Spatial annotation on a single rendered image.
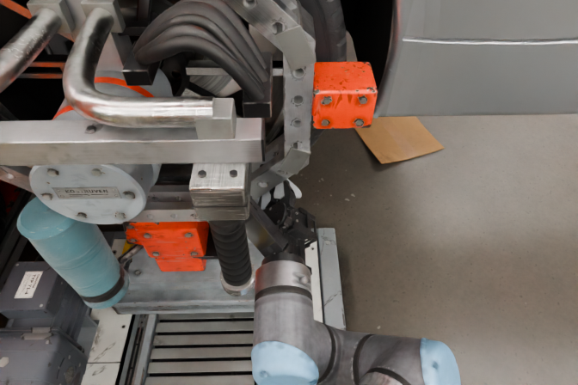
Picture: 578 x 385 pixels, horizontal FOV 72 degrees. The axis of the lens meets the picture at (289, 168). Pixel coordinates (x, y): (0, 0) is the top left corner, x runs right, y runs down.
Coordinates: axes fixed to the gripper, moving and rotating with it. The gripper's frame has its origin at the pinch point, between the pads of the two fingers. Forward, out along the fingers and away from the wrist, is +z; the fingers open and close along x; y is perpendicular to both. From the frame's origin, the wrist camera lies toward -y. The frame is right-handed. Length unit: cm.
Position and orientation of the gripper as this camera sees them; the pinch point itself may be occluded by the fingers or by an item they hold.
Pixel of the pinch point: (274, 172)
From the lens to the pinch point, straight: 77.6
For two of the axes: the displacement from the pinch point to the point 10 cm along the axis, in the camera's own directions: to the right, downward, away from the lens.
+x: 7.1, -4.8, -5.2
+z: -0.2, -7.5, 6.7
